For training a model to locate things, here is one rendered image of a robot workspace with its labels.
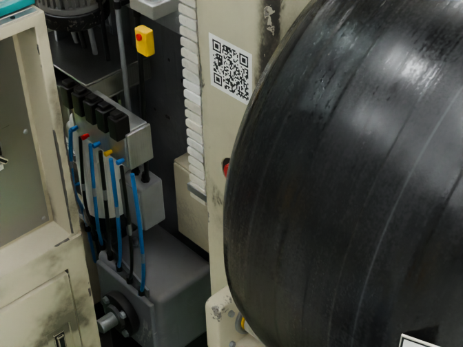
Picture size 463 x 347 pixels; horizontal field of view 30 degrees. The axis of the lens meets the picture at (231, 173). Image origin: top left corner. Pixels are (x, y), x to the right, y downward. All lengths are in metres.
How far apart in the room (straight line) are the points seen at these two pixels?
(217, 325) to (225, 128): 0.26
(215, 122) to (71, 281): 0.39
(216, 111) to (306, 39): 0.34
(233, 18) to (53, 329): 0.62
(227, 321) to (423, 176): 0.51
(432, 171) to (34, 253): 0.75
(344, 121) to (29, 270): 0.68
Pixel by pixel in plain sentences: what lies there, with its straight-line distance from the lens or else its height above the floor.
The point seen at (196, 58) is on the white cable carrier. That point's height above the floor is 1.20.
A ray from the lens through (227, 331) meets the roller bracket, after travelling 1.16.
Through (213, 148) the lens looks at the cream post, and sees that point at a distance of 1.15.
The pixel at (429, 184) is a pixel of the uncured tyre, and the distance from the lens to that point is 0.70.
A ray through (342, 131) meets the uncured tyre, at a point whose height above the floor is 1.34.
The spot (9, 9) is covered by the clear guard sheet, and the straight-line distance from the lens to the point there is 1.11.
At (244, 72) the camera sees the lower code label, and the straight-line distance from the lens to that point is 1.03.
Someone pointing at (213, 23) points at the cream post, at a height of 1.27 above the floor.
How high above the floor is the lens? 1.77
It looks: 38 degrees down
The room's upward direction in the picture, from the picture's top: 1 degrees counter-clockwise
